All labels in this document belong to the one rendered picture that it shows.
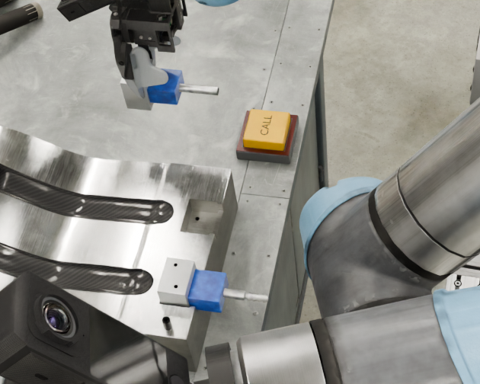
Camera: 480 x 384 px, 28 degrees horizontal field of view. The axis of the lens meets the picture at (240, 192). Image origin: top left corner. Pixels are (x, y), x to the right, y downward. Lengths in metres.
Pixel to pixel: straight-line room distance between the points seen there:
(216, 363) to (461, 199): 0.19
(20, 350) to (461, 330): 0.21
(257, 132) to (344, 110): 1.14
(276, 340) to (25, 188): 0.86
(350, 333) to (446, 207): 0.13
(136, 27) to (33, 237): 0.30
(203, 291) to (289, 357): 0.69
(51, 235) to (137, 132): 0.27
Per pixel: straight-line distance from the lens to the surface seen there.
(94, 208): 1.30
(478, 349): 0.49
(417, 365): 0.48
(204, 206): 1.27
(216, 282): 1.17
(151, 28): 1.22
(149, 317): 1.18
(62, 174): 1.33
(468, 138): 0.58
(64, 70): 1.60
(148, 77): 1.28
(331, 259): 0.63
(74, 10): 1.27
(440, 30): 2.73
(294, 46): 1.56
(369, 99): 2.55
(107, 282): 1.23
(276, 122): 1.40
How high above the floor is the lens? 1.90
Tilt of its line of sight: 53 degrees down
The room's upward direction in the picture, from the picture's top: 10 degrees counter-clockwise
